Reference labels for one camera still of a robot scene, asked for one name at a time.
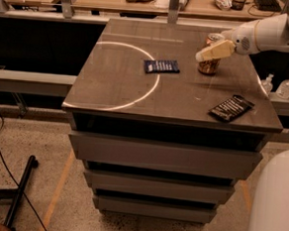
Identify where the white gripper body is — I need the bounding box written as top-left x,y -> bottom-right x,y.
221,20 -> 259,56

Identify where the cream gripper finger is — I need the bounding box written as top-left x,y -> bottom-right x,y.
195,40 -> 236,61

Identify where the orange soda can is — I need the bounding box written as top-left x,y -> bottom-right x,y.
197,31 -> 227,77

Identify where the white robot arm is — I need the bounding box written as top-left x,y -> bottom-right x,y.
196,13 -> 289,231

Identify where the black rxbar chocolate wrapper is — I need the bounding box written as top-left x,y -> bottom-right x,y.
208,95 -> 254,122

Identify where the black mesh cup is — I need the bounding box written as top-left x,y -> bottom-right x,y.
232,0 -> 245,11

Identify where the crumpled white bag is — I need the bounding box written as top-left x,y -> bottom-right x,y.
214,0 -> 232,10

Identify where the clear sanitizer bottle left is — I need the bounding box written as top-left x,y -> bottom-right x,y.
261,73 -> 273,94

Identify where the clear sanitizer bottle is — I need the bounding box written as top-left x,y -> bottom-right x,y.
261,73 -> 273,94
276,79 -> 289,99

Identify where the blue snack bar wrapper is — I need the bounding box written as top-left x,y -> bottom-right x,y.
144,59 -> 180,74

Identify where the clear sanitizer bottle right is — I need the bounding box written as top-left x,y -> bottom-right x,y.
276,79 -> 289,99

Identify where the grey drawer cabinet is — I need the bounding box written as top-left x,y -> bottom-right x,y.
63,19 -> 282,223

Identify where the wooden desk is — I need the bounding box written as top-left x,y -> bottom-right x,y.
5,0 -> 278,21

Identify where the black floor cable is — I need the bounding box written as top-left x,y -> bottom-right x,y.
0,105 -> 59,231

